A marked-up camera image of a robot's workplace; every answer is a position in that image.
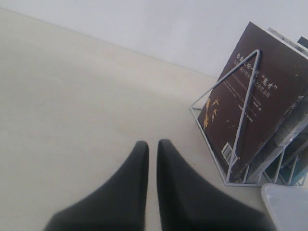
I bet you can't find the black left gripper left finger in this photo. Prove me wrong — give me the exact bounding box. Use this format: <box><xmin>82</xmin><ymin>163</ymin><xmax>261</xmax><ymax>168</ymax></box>
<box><xmin>45</xmin><ymin>141</ymin><xmax>149</xmax><ymax>231</ymax></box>

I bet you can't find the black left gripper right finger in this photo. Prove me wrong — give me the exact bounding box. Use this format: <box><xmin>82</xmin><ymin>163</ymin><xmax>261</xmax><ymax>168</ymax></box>
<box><xmin>156</xmin><ymin>139</ymin><xmax>275</xmax><ymax>231</ymax></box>

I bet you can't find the grey white book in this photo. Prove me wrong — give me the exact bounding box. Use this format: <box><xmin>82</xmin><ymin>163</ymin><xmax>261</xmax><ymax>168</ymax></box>
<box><xmin>246</xmin><ymin>23</ymin><xmax>308</xmax><ymax>183</ymax></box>

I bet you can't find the dark brown book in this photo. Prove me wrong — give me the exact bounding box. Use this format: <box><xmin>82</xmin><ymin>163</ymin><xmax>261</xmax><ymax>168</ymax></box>
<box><xmin>201</xmin><ymin>21</ymin><xmax>308</xmax><ymax>182</ymax></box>

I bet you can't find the black book white title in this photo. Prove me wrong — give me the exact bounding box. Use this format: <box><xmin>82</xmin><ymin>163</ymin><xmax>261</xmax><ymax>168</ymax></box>
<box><xmin>279</xmin><ymin>36</ymin><xmax>308</xmax><ymax>169</ymax></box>

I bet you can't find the white plastic tray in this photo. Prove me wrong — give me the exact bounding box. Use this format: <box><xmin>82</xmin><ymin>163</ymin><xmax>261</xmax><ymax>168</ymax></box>
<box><xmin>261</xmin><ymin>183</ymin><xmax>308</xmax><ymax>231</ymax></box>

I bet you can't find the white wire book rack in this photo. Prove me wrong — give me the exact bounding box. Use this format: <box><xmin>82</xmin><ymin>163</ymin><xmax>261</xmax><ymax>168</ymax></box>
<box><xmin>194</xmin><ymin>48</ymin><xmax>308</xmax><ymax>186</ymax></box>

